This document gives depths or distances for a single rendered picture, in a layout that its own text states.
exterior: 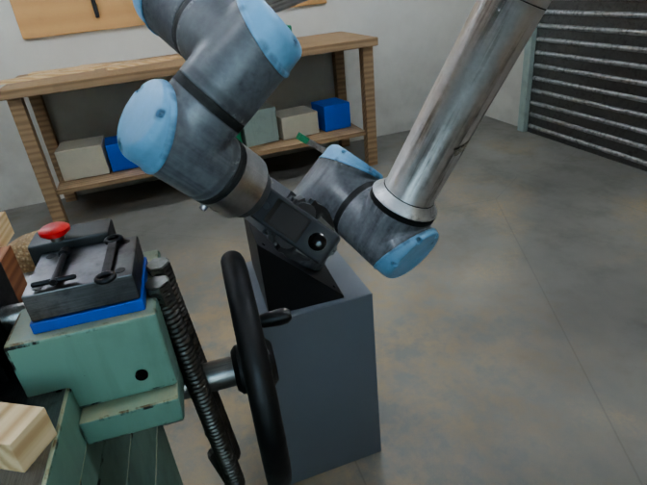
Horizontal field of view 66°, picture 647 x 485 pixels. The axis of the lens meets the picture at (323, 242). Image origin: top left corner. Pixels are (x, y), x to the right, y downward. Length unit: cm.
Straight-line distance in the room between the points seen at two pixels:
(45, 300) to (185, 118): 22
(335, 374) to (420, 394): 49
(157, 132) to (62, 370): 24
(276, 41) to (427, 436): 129
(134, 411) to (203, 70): 34
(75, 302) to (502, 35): 74
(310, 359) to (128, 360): 76
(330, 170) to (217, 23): 63
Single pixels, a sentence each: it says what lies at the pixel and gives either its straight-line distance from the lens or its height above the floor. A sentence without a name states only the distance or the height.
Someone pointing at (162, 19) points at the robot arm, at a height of 120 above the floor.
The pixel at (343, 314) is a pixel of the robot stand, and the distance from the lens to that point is 120.
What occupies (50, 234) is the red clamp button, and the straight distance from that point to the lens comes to 57.
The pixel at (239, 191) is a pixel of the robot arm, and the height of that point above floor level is 101.
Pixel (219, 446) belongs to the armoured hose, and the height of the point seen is 72.
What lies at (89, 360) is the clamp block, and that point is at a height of 93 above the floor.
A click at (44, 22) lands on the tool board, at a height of 113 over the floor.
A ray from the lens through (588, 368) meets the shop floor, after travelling 192.
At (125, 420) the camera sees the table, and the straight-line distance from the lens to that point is 55.
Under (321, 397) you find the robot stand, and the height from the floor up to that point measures 28.
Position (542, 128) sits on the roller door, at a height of 6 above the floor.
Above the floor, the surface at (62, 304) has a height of 98.
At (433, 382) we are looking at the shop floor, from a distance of 177.
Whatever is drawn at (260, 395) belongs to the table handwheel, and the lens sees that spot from 50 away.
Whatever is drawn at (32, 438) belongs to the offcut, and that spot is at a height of 92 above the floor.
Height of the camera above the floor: 122
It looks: 28 degrees down
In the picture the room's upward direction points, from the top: 6 degrees counter-clockwise
